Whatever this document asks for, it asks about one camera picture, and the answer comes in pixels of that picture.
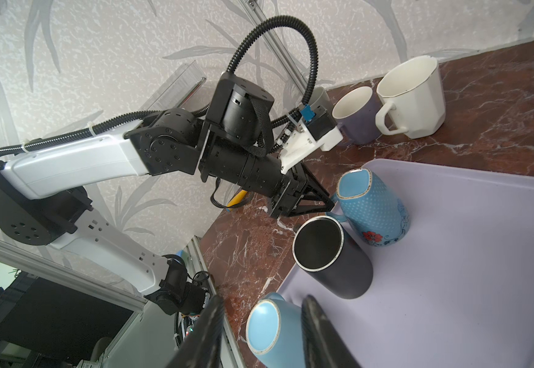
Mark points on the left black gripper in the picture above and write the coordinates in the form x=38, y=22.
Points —
x=300, y=194

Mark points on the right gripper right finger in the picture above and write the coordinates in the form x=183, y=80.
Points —
x=322, y=345

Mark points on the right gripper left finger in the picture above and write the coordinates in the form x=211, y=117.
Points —
x=202, y=347

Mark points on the blue dotted square mug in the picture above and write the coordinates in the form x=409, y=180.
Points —
x=374, y=212

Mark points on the grey mug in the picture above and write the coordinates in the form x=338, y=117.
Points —
x=319, y=103

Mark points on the lavender mug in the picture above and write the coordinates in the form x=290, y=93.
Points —
x=356, y=113

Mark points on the white faceted mug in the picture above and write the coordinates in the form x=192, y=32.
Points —
x=412, y=99

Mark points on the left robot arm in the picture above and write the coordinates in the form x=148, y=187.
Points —
x=43, y=198

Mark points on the light blue mug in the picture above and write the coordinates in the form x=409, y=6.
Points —
x=274, y=332

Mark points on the black mug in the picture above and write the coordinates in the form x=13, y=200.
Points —
x=323, y=249

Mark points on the yellow spatula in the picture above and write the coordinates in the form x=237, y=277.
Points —
x=238, y=200

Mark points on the lavender plastic tray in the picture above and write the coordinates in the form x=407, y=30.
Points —
x=458, y=289

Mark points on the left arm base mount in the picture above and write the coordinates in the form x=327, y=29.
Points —
x=176, y=293

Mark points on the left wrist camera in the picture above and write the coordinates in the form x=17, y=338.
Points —
x=316, y=130

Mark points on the aluminium frame rail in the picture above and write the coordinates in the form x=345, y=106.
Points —
x=257, y=16

